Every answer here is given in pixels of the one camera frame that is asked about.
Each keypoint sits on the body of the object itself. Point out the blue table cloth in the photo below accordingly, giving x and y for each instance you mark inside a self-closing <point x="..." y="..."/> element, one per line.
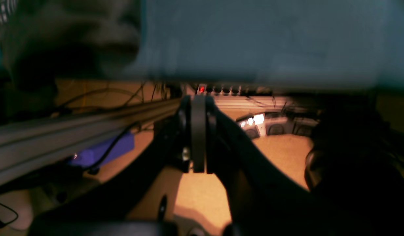
<point x="321" y="44"/>

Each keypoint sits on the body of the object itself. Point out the aluminium table frame rail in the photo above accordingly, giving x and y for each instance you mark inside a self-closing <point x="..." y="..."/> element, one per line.
<point x="31" y="145"/>

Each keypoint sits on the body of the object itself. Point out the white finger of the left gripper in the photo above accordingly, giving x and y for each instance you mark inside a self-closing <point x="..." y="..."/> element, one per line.
<point x="103" y="210"/>

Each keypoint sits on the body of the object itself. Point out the dark grey T-shirt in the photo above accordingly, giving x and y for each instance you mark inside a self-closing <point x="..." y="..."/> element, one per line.
<point x="44" y="39"/>

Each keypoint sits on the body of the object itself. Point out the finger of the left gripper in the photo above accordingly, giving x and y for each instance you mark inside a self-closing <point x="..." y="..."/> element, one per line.
<point x="263" y="201"/>

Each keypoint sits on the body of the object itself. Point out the purple box under table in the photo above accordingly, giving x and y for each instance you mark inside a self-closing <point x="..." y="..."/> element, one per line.
<point x="90" y="157"/>

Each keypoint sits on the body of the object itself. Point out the black power strip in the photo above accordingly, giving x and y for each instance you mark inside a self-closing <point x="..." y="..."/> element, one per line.
<point x="232" y="90"/>

